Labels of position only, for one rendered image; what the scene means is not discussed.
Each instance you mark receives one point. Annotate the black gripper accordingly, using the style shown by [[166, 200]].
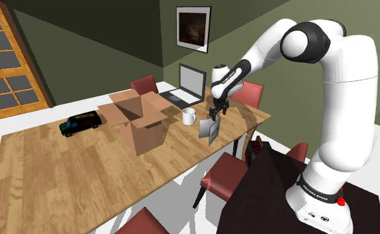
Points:
[[220, 104]]

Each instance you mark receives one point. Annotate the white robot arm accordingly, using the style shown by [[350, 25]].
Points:
[[345, 107]]

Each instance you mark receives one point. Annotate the grey open booklet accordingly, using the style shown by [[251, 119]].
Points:
[[206, 129]]

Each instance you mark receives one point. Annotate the white mug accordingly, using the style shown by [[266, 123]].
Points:
[[188, 117]]

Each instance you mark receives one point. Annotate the red chair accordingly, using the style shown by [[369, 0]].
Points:
[[144, 84], [250, 94], [298, 152], [143, 223], [225, 176]]

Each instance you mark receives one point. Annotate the open grey laptop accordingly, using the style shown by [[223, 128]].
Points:
[[191, 79]]

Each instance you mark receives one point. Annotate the open cardboard box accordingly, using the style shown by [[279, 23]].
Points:
[[144, 136]]

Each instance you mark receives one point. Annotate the dark robot stand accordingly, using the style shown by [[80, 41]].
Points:
[[261, 201]]

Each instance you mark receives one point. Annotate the black toy van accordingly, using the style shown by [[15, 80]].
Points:
[[80, 123]]

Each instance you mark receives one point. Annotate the wooden dining table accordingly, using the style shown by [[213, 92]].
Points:
[[63, 168]]

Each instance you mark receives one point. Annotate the wooden framed grid window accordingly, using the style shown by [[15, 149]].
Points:
[[5, 64]]

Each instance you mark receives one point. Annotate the dark framed wall picture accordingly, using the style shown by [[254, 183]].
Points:
[[193, 29]]

